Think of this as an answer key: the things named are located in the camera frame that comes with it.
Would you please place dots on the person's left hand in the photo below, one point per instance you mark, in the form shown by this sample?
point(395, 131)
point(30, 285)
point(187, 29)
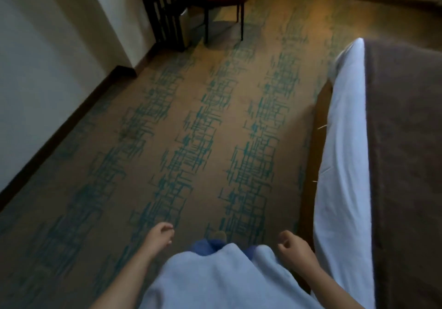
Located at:
point(157, 237)

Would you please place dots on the person's right hand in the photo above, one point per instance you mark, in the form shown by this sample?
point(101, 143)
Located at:
point(297, 250)

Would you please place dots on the person's right fingers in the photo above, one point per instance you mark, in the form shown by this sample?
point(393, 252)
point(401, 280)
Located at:
point(282, 241)

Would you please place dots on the person's left fingers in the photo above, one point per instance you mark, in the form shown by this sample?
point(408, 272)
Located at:
point(169, 232)

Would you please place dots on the person's right forearm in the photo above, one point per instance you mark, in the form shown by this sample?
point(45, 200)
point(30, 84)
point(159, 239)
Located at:
point(331, 286)

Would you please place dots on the person's left forearm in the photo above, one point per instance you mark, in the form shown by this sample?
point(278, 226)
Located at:
point(121, 283)

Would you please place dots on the blue trousers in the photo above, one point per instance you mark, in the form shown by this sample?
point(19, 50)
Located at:
point(207, 246)

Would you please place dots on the tan shoe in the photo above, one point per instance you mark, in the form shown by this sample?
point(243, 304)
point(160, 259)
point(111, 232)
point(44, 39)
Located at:
point(219, 236)

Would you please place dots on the light blue shirt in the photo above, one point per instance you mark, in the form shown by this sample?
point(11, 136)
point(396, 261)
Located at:
point(224, 281)

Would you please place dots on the brown bed base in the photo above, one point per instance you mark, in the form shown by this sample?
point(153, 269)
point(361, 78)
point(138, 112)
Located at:
point(312, 167)

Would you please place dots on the white bed sheet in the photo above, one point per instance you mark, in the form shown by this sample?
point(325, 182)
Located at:
point(342, 181)

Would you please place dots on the brown bed blanket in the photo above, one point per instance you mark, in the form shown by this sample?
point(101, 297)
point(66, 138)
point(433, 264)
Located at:
point(404, 174)

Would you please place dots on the metal waste bin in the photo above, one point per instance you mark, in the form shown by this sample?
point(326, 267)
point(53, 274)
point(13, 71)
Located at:
point(188, 24)

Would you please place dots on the dark wooden desk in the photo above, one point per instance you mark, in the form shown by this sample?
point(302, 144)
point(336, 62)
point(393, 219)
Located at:
point(162, 8)

